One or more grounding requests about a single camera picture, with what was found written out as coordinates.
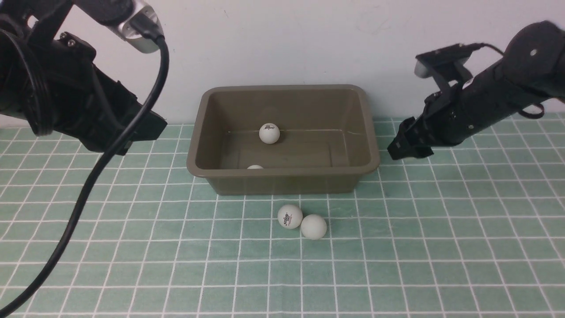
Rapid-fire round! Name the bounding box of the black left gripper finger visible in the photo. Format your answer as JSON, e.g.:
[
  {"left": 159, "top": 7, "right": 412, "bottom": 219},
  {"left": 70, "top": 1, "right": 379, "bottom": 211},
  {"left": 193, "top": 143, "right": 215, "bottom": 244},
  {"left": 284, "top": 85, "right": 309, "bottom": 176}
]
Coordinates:
[{"left": 129, "top": 111, "right": 167, "bottom": 142}]

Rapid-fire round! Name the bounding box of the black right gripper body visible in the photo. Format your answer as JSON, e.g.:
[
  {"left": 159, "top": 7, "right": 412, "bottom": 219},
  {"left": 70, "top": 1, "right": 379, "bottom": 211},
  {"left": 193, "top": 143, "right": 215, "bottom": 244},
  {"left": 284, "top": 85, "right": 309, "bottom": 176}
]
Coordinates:
[{"left": 416, "top": 86, "right": 482, "bottom": 148}]

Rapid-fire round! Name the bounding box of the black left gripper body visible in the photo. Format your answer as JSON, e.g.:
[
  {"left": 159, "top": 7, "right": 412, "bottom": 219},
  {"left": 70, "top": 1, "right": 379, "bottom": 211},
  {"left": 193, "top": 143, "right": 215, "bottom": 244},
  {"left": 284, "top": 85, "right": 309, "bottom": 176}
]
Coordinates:
[{"left": 26, "top": 33, "right": 141, "bottom": 153}]

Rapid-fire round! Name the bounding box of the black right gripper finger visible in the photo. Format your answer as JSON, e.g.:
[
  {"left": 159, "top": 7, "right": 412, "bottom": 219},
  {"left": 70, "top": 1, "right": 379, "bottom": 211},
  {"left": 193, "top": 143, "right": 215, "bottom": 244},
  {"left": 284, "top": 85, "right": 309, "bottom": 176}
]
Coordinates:
[{"left": 387, "top": 117, "right": 434, "bottom": 160}]

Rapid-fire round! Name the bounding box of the white ball with top mark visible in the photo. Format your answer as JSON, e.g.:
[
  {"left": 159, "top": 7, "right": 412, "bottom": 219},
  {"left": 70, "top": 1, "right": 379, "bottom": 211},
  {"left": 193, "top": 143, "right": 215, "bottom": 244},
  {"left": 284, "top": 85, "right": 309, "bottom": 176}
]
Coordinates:
[{"left": 259, "top": 123, "right": 280, "bottom": 144}]

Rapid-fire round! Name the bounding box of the white ball with red logo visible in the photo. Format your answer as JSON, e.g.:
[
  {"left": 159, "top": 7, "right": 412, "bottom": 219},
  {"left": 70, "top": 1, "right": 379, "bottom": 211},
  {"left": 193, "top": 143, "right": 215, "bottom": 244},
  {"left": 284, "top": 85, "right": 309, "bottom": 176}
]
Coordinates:
[{"left": 277, "top": 204, "right": 304, "bottom": 229}]

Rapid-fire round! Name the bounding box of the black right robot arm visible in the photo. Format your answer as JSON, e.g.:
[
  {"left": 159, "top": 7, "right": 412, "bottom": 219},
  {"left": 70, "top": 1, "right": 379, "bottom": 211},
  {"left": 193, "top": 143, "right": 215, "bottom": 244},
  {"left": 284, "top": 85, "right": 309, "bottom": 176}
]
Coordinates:
[{"left": 387, "top": 21, "right": 565, "bottom": 160}]

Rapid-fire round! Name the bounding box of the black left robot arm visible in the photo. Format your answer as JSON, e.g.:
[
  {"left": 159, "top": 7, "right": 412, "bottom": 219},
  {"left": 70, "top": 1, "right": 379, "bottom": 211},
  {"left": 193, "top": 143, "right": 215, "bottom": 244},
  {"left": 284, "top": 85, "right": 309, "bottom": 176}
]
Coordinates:
[{"left": 0, "top": 0, "right": 168, "bottom": 153}]

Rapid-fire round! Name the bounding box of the olive green plastic bin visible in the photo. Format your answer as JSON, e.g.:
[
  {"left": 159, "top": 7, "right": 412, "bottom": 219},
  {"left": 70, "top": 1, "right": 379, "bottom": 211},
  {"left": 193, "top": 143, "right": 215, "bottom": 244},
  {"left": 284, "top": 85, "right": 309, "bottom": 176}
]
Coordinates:
[{"left": 186, "top": 84, "right": 380, "bottom": 196}]

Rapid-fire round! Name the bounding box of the green checkered tablecloth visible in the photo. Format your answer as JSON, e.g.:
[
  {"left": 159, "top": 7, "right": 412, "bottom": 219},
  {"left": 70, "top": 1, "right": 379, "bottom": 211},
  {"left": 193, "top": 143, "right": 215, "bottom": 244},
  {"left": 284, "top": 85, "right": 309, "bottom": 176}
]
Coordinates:
[{"left": 12, "top": 114, "right": 565, "bottom": 318}]

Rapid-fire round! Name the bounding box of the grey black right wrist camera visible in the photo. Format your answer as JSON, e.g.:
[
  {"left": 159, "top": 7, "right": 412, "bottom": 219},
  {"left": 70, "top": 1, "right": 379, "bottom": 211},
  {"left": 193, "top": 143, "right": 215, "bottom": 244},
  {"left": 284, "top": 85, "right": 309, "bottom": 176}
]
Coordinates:
[{"left": 414, "top": 43, "right": 483, "bottom": 96}]

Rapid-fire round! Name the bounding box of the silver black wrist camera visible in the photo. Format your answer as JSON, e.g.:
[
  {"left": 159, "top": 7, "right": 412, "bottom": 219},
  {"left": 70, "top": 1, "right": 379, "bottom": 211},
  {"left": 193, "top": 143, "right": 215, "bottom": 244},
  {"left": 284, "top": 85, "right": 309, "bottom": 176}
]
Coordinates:
[{"left": 26, "top": 0, "right": 165, "bottom": 54}]

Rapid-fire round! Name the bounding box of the black camera cable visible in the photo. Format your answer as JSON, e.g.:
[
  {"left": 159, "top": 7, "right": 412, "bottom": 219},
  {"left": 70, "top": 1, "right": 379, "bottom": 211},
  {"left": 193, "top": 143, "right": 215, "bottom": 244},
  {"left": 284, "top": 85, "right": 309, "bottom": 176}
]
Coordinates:
[{"left": 0, "top": 38, "right": 170, "bottom": 318}]

